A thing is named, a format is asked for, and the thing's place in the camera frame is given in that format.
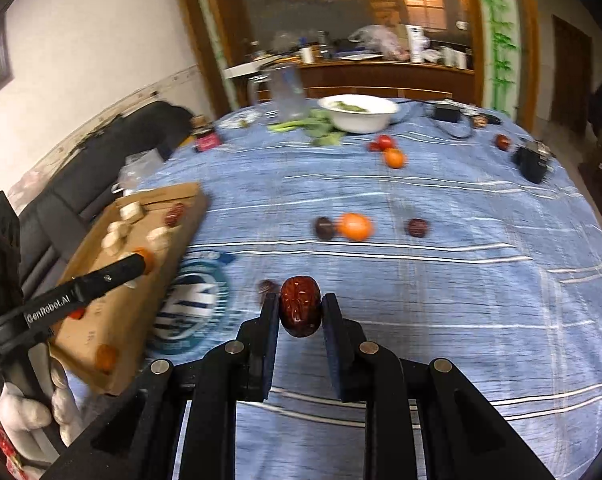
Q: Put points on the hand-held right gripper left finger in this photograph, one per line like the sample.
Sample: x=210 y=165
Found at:
x=270 y=340

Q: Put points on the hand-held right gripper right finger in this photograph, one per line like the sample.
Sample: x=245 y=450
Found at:
x=333 y=345

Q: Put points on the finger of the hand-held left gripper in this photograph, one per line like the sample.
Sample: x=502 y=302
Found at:
x=116 y=272

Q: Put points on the large red jujube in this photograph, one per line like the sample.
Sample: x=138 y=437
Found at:
x=300 y=310

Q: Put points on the brown cardboard box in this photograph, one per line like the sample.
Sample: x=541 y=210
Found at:
x=126 y=320

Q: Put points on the small red jujube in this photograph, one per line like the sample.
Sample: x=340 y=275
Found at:
x=76 y=315

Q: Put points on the person's left hand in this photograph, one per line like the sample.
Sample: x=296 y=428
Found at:
x=31 y=420

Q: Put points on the black sofa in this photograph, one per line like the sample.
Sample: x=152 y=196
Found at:
x=81 y=185

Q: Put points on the crumpled white plastic bag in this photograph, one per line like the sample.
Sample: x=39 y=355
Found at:
x=136 y=167

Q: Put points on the red label bottle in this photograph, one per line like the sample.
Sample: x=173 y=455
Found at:
x=206 y=137

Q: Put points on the green leafy vegetable bunch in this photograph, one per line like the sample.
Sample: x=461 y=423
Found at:
x=321 y=130

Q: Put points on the white enamel bowl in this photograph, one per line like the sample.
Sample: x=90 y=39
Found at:
x=361 y=121

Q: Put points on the green vegetable leaf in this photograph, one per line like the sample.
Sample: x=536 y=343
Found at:
x=348 y=106

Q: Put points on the clear plastic pitcher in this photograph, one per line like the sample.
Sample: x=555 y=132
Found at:
x=288 y=90

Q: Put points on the black power adapter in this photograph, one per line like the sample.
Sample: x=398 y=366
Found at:
x=446 y=111

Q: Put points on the small brown and white object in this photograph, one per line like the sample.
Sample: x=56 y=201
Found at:
x=478 y=121

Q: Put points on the wooden sideboard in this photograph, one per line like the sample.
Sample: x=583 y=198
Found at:
x=381 y=77

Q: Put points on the black container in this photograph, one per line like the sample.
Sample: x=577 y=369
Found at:
x=533 y=160

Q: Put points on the dark oblong object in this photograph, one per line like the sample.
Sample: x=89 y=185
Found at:
x=493 y=120

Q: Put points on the small white bottle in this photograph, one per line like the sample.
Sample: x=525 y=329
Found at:
x=307 y=55

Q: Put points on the grey metal cup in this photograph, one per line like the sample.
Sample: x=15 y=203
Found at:
x=323 y=45

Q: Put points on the flat white box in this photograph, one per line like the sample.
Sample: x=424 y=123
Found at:
x=432 y=55

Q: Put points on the translucent plastic bag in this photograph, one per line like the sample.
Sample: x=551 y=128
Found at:
x=381 y=40

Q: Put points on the white mug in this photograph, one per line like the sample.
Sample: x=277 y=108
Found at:
x=455 y=57

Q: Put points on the white carton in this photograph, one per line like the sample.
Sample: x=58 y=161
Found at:
x=416 y=42

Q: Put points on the brown wooden door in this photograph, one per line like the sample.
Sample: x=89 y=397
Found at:
x=571 y=75

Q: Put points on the bamboo wall poster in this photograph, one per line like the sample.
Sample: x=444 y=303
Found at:
x=501 y=35

